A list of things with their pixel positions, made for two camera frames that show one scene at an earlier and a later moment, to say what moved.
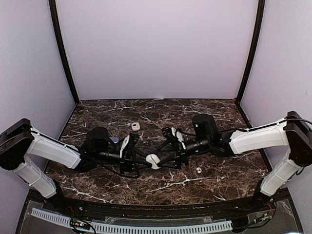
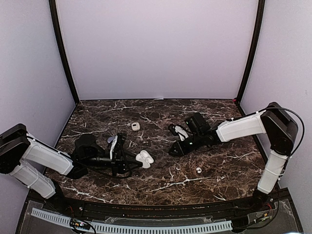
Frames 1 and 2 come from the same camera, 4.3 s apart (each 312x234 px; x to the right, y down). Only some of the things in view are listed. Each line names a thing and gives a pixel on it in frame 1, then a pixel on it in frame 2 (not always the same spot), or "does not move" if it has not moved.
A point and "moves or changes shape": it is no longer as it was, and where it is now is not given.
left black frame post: [52, 8] does not move
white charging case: [153, 159] moves or changes shape
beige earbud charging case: [135, 126] does not move
